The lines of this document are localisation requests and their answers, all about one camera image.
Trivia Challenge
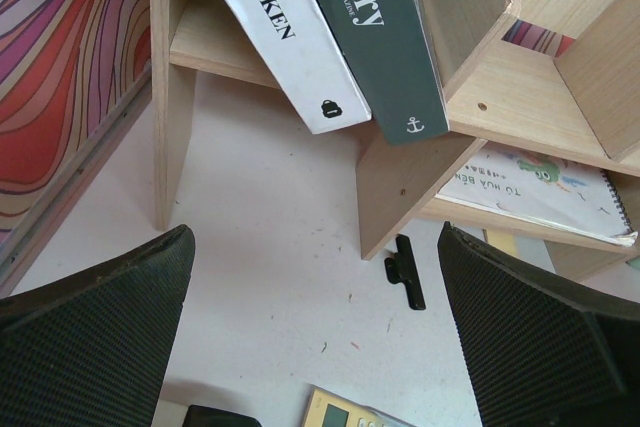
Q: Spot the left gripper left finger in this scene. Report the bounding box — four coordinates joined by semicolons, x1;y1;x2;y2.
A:
1;225;195;426

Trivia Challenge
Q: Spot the wooden bookshelf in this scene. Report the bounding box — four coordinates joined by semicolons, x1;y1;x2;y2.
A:
150;0;639;280

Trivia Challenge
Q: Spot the black binder clip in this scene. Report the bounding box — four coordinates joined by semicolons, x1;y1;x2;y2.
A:
384;234;426;311

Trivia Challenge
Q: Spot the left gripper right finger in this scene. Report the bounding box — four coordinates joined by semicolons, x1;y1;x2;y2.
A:
438;223;639;426

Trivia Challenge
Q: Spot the white Chokladfabriken book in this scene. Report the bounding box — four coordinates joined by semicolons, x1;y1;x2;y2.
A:
224;0;372;134

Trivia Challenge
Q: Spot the beige and blue calculator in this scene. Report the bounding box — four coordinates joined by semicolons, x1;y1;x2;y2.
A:
301;386;411;427

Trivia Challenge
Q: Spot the Twins story book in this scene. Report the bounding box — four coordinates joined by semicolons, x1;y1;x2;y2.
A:
317;0;449;146

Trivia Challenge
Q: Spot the yellow sticky note pad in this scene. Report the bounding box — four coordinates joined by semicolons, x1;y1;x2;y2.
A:
483;229;519;257

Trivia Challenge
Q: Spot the spiral notebook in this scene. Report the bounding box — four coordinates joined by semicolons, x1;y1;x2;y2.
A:
436;142;638;247

